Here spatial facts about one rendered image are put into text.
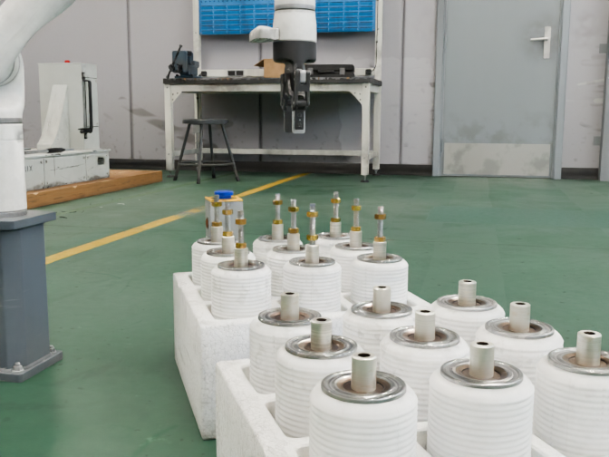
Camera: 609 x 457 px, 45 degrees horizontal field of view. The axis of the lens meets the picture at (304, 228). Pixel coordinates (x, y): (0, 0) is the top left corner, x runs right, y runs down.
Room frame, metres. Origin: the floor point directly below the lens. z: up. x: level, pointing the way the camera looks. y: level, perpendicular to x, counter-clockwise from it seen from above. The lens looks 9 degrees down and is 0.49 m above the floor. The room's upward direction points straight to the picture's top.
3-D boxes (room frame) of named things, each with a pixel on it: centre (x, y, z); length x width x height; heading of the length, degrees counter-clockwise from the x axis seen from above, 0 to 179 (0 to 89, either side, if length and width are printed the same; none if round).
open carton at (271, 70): (6.00, 0.16, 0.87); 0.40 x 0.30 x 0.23; 63
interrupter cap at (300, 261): (1.19, -0.01, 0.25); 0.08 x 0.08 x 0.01
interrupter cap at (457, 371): (0.66, -0.17, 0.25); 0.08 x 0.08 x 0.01
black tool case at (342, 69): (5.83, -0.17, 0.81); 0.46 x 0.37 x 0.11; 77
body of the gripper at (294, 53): (1.31, 0.02, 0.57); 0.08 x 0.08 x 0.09
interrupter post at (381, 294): (0.89, -0.10, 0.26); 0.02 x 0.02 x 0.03
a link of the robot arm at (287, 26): (1.30, 0.04, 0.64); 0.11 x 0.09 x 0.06; 103
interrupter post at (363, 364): (0.63, -0.05, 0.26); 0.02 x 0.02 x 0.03
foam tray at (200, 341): (1.30, 0.02, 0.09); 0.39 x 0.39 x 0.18; 16
